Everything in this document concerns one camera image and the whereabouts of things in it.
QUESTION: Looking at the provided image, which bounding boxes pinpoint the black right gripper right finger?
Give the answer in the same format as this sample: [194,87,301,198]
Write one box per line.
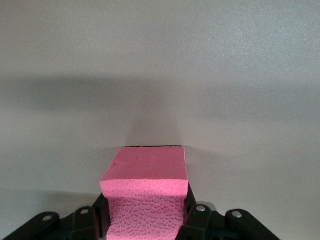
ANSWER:
[176,184,281,240]

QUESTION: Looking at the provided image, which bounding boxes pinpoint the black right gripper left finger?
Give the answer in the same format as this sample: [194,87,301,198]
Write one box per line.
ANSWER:
[0,192,112,240]

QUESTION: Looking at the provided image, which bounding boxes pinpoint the red foam cube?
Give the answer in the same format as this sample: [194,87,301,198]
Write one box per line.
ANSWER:
[99,145,189,240]

